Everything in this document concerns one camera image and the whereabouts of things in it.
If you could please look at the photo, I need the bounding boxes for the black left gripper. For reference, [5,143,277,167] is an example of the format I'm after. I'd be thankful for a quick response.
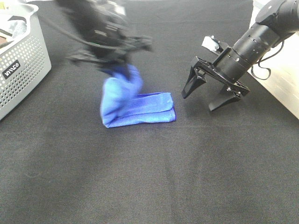
[67,25,152,81]

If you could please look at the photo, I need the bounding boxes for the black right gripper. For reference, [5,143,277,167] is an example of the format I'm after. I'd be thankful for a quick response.
[181,48,250,111]

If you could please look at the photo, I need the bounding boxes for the blue microfiber towel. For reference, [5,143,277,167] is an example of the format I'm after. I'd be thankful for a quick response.
[100,64,176,128]

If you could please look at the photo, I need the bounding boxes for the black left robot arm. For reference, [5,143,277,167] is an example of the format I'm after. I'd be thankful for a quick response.
[56,0,152,80]

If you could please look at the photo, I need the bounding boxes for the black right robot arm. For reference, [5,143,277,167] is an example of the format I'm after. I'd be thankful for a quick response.
[182,0,299,111]

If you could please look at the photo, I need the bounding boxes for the white plastic storage crate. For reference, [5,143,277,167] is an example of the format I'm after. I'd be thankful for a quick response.
[247,0,299,120]

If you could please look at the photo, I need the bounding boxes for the grey perforated plastic basket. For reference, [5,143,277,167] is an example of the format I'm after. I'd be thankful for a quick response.
[0,4,51,118]

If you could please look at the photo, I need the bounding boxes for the grey towel in basket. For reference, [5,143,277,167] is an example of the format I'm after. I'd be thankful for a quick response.
[7,20,27,39]

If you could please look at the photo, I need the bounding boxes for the yellow and black cloth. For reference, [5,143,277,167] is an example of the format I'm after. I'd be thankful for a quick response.
[0,29,13,48]

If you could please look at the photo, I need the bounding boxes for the black table cloth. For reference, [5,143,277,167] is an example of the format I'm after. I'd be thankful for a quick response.
[0,0,299,224]

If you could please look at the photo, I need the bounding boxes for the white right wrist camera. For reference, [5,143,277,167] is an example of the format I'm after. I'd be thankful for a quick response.
[201,35,220,52]

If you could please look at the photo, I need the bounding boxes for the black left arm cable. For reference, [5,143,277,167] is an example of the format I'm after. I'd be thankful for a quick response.
[38,16,122,50]

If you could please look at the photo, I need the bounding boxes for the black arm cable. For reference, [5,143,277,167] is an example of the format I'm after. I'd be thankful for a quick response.
[250,39,285,81]
[38,16,122,50]

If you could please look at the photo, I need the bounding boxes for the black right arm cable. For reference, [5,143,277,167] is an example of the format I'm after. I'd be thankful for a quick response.
[250,39,285,81]

